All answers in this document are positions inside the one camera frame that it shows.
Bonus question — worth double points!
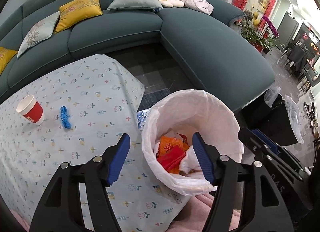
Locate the blue wrapper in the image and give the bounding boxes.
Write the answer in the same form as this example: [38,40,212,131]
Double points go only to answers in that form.
[60,106,71,130]

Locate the orange snack bag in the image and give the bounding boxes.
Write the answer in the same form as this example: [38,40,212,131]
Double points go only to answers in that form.
[157,136,189,158]

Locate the white tissue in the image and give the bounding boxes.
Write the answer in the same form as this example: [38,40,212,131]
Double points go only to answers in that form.
[156,146,201,174]

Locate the white lined trash bin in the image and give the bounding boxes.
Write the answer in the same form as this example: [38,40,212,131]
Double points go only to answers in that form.
[142,90,244,196]

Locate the floral tablecloth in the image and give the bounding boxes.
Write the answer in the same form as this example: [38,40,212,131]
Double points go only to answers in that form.
[1,55,188,231]

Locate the potted orchid plant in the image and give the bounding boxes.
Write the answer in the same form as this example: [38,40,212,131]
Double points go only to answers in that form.
[237,10,281,53]

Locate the teal sectional sofa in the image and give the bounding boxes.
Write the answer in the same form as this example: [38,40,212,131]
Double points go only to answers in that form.
[1,0,275,111]

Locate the yellow cushion left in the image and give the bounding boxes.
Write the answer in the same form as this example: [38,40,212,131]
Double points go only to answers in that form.
[0,47,18,74]

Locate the yellow cushion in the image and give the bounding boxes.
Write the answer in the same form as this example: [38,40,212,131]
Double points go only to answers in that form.
[0,47,18,74]
[54,0,103,34]

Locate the white patterned cushion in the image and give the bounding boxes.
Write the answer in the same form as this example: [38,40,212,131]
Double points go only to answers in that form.
[181,0,214,16]

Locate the pale blue cushion left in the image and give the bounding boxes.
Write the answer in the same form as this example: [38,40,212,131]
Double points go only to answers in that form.
[17,11,60,58]

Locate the pale blue cushion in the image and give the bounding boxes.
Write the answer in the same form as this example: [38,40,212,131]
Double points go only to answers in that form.
[17,11,60,58]
[107,0,163,11]

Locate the yellow cushion centre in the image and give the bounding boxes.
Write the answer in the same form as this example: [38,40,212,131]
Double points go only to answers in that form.
[54,0,103,34]

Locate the pale blue cushion right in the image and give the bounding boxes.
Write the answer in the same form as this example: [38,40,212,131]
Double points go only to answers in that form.
[107,0,163,11]

